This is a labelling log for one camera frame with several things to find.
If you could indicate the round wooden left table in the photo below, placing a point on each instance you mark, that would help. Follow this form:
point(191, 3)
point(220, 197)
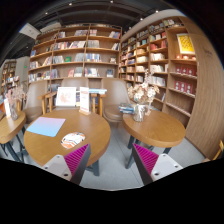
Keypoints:
point(9, 129)

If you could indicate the beige armchair right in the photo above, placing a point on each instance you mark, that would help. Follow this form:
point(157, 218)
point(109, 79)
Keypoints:
point(115, 95)

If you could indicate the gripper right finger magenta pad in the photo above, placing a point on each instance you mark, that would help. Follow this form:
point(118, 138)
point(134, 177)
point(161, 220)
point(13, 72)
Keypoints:
point(152, 166)

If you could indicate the beige armchair left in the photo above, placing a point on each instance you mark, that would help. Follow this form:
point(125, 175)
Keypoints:
point(35, 98)

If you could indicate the dried flowers vase left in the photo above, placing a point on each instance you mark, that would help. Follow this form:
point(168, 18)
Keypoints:
point(15, 95)

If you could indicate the beige armchair middle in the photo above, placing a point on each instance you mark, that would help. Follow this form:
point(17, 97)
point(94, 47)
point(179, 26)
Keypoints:
point(76, 82)

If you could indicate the round wooden right table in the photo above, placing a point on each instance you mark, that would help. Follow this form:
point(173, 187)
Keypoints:
point(156, 130)

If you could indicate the wooden bookshelf wall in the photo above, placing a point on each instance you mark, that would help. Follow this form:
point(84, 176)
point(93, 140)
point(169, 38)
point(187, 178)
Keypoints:
point(191, 86)
point(80, 50)

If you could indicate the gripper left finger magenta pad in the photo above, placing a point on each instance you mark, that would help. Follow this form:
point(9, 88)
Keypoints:
point(70, 167)

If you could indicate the wooden chair frame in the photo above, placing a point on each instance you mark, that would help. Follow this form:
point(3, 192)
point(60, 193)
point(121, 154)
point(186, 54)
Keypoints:
point(96, 97)

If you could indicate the pastel blue pink mouse pad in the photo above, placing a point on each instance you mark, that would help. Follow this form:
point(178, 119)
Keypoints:
point(46, 126)

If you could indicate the ceiling air conditioner unit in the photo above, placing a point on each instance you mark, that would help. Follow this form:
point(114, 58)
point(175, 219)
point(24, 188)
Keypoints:
point(29, 31)

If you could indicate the distant bookshelf far left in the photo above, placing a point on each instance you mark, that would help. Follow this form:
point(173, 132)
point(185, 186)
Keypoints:
point(9, 79)

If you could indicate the white display board red drawing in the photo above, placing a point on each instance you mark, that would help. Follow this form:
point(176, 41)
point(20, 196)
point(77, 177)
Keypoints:
point(66, 96)

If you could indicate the white upright sign card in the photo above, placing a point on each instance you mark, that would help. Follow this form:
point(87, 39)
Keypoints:
point(84, 100)

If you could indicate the wooden bookshelf back wall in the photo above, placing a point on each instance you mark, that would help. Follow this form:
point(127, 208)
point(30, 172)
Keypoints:
point(80, 50)

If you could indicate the beige armchair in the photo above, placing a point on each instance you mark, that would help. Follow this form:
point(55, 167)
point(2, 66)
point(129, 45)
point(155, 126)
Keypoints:
point(115, 95)
point(76, 82)
point(35, 98)

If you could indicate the stack of books on table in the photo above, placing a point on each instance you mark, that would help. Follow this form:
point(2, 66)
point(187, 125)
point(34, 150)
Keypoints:
point(126, 108)

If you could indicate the glass vase dried flowers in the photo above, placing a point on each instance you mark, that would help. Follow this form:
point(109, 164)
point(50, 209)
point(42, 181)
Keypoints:
point(143, 95)

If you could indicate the yellow framed picture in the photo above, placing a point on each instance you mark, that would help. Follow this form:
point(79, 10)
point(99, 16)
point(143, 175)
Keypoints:
point(185, 44)

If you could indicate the wooden bookshelf right wall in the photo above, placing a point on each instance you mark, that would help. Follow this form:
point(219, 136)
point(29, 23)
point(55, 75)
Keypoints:
point(191, 86)

